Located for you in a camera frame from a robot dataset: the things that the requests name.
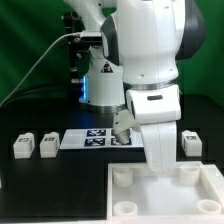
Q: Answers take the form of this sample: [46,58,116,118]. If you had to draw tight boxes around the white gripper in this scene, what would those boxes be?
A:
[140,121,177,173]

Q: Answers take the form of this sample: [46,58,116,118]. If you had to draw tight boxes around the white square tabletop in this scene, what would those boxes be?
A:
[107,162,224,224]

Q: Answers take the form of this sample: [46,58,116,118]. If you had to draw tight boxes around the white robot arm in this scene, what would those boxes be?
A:
[64,0,205,173]

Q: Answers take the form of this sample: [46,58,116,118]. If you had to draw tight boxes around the white marker plate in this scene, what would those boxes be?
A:
[60,128,143,150]

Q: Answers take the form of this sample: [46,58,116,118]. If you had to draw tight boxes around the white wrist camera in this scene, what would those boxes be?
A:
[126,85,181,125]

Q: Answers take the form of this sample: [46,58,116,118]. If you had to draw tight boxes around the white obstacle bracket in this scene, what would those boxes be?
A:
[200,165,224,203]

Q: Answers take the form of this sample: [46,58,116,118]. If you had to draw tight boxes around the black cables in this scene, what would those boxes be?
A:
[0,82,73,108]

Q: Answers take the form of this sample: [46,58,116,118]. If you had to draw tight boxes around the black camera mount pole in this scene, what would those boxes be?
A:
[62,12,88,103]

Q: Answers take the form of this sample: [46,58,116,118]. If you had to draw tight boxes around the mounted depth camera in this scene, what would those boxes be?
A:
[80,31,102,44]

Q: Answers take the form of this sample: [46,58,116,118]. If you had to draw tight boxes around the white camera cable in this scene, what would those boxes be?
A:
[0,32,81,105]

